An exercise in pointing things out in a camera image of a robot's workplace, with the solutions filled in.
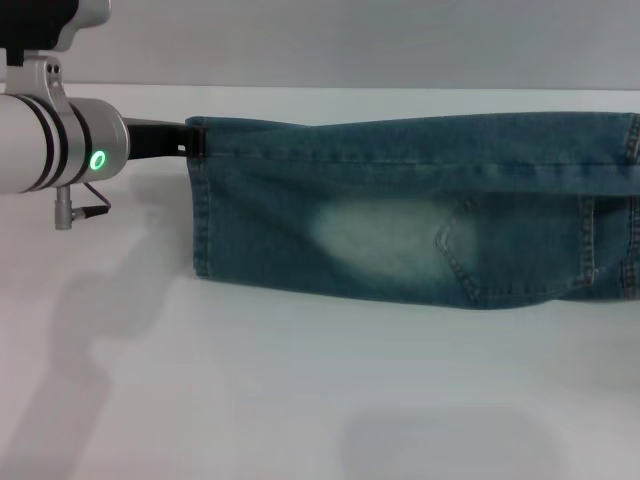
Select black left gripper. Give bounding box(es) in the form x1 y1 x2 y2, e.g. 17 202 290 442
121 116 209 163

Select blue washed denim shorts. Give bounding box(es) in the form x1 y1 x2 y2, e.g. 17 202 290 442
184 112 640 309

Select metal connector with thin cable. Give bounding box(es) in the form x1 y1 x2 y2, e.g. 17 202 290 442
52 181 111 231

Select silver black wrist camera box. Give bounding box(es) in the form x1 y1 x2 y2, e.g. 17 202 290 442
0 0 112 67

